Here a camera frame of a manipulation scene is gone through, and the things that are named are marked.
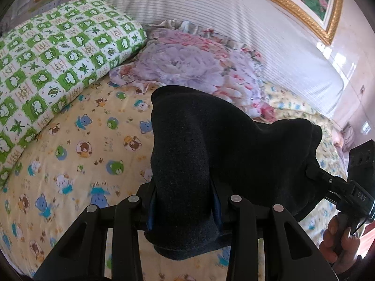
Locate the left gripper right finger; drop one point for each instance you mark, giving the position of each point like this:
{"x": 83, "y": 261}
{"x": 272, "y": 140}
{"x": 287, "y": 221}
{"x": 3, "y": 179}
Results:
{"x": 289, "y": 253}

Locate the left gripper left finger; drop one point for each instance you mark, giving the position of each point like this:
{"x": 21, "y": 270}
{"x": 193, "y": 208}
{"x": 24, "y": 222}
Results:
{"x": 80, "y": 252}

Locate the black pants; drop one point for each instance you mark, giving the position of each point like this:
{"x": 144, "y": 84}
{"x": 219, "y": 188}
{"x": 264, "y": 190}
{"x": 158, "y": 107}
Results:
{"x": 206, "y": 150}

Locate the dark jacket right forearm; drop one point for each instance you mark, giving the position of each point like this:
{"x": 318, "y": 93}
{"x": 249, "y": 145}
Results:
{"x": 351, "y": 273}

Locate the person's right hand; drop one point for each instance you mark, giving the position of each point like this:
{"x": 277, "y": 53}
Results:
{"x": 339, "y": 248}

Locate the pink pillow beside bed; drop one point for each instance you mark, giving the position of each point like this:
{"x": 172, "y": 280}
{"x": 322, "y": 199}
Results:
{"x": 344, "y": 138}

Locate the yellow bear print bedsheet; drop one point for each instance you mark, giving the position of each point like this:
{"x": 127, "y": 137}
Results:
{"x": 80, "y": 157}

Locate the striped white headboard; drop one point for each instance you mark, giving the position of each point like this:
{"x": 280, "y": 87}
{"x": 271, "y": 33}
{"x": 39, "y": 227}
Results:
{"x": 291, "y": 58}

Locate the green white checkered pillow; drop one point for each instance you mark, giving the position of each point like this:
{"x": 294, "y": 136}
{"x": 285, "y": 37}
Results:
{"x": 48, "y": 60}

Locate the pink floral pillow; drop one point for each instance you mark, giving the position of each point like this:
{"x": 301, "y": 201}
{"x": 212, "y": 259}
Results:
{"x": 184, "y": 54}

